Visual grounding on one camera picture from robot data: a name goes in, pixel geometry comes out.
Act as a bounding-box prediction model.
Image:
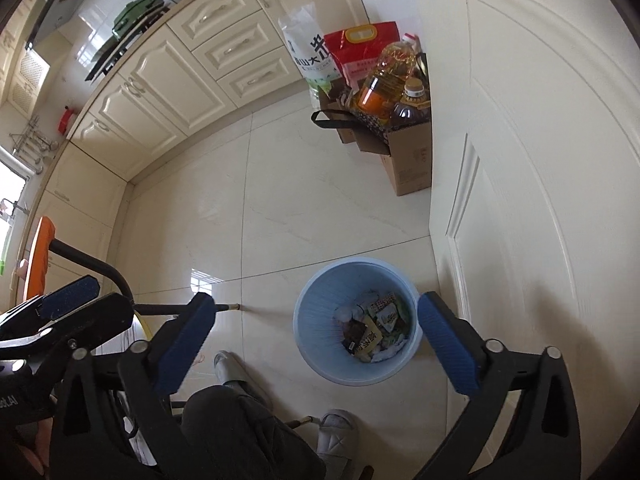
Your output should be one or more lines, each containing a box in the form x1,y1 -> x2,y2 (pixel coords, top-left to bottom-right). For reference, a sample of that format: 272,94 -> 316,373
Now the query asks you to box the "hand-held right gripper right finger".
416,291 -> 582,480

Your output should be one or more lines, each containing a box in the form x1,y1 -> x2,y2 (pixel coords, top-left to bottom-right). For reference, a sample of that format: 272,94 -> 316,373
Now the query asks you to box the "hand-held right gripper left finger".
50,292 -> 216,480

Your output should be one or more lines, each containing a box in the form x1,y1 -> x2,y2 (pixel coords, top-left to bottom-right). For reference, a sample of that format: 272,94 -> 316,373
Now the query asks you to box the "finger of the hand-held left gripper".
39,274 -> 102,322
0,292 -> 135,361

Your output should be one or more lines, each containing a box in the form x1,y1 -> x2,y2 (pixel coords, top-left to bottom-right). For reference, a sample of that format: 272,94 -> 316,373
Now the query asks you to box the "dark snack wrapper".
342,320 -> 367,347

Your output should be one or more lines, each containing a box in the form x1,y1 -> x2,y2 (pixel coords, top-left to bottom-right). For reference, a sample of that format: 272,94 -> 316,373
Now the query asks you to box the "blue plastic trash bin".
293,257 -> 422,386

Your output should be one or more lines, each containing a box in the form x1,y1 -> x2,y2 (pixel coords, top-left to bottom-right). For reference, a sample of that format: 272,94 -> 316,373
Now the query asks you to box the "person's left hand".
17,417 -> 53,476

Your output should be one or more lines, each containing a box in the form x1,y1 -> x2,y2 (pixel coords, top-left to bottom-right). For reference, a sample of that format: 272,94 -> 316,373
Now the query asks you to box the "grey slipper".
316,409 -> 359,468
213,351 -> 251,387

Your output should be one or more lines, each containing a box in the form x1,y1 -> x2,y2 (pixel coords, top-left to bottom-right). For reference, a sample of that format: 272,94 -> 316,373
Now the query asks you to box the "person's dark trouser leg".
180,385 -> 326,480

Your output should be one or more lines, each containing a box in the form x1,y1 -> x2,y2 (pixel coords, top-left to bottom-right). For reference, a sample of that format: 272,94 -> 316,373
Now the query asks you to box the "window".
0,160 -> 26,241

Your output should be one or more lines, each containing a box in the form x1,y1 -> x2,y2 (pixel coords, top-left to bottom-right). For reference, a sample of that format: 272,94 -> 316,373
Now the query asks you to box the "cream door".
430,0 -> 640,480

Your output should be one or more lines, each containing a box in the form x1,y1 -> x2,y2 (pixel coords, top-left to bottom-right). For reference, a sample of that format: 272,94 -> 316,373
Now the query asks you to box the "cardboard box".
312,52 -> 433,197

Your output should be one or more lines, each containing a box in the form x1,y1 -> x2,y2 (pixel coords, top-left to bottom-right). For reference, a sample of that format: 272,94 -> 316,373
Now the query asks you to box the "small lattice door cabinet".
10,47 -> 51,106

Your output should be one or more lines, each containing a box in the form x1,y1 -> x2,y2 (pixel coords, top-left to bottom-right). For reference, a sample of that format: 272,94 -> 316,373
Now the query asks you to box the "cream stove base cabinet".
67,35 -> 253,181

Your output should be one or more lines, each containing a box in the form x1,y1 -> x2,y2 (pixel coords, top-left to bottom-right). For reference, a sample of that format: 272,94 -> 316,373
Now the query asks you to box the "black patterned bag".
311,85 -> 401,148

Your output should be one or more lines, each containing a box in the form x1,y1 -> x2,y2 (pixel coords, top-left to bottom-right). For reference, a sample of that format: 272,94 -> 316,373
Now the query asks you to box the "dark liquid bottle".
390,77 -> 432,128

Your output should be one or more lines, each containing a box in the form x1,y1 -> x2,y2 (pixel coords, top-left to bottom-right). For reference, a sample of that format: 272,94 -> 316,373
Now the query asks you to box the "black gas stove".
85,2 -> 171,81

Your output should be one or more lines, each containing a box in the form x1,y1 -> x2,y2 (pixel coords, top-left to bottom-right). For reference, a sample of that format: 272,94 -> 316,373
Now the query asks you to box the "cooking oil bottle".
357,42 -> 426,116

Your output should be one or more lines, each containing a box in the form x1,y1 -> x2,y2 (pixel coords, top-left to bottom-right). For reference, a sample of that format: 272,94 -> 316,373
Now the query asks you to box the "cream drawer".
166,0 -> 263,52
192,10 -> 285,81
216,45 -> 306,108

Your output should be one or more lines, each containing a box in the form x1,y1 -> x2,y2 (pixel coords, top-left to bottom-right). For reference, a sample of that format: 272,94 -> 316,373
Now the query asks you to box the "green electric cooker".
112,0 -> 171,41

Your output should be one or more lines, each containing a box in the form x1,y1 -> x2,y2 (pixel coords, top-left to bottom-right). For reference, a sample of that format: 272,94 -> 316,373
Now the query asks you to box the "range hood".
25,0 -> 101,48

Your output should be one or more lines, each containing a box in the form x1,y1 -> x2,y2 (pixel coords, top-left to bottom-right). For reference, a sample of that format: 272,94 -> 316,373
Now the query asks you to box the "red rice bag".
324,21 -> 401,96

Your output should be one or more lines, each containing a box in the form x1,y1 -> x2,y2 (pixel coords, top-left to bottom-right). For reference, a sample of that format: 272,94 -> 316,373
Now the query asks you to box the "white rice bag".
278,2 -> 336,106

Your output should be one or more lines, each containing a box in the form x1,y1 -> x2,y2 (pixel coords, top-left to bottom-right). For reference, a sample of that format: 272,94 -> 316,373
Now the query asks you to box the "wall utensil rack with ladles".
10,115 -> 56,176

